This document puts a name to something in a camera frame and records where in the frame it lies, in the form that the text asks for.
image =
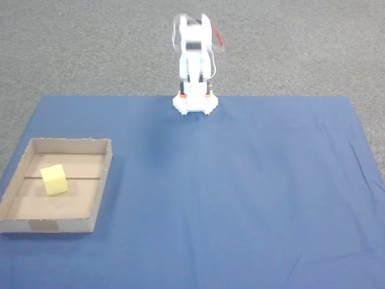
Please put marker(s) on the shallow cardboard box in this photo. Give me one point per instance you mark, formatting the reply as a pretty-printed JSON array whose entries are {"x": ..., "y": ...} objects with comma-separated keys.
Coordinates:
[{"x": 60, "y": 207}]

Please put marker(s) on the yellow foam block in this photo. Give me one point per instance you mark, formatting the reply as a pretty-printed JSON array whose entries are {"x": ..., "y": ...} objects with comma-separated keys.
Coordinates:
[{"x": 55, "y": 180}]

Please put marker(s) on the blue cloth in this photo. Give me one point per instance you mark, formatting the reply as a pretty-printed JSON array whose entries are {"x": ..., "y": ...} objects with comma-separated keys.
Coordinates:
[{"x": 240, "y": 195}]

